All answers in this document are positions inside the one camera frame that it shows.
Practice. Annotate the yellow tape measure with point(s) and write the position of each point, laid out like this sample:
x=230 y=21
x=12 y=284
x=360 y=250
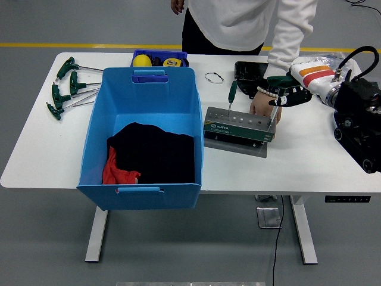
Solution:
x=172 y=62

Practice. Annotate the person's left hand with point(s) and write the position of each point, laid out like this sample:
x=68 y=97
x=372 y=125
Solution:
x=262 y=104

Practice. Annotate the black cloth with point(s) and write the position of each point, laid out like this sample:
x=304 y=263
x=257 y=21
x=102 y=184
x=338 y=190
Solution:
x=160 y=155

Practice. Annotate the orange cloth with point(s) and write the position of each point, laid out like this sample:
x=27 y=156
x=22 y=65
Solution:
x=114 y=172

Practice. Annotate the large light blue plastic box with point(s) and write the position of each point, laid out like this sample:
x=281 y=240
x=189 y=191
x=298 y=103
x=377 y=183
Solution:
x=143 y=98

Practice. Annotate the person's right hand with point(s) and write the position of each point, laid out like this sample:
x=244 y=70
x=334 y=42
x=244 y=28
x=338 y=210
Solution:
x=177 y=6

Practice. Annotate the clear plastic bag of parts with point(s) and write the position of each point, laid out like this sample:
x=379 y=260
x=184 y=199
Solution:
x=326 y=56

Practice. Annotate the white table leg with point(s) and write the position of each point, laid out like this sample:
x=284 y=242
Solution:
x=96 y=238
x=303 y=232

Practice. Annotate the yellow ball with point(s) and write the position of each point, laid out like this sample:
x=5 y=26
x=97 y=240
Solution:
x=142 y=61

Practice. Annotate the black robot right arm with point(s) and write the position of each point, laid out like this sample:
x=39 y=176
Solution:
x=360 y=98

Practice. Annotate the green grey hex key stand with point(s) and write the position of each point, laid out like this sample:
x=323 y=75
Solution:
x=235 y=131

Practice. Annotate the small dark blue bin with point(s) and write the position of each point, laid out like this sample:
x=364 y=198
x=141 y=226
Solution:
x=160 y=53

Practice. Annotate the black table control panel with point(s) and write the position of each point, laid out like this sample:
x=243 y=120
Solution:
x=348 y=198

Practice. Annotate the person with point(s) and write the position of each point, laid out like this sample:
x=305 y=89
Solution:
x=232 y=21

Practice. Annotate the silver floor plate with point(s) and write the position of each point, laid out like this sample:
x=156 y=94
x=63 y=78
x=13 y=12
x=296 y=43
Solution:
x=269 y=217

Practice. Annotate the dark brown small item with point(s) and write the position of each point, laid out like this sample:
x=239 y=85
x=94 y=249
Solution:
x=156 y=61

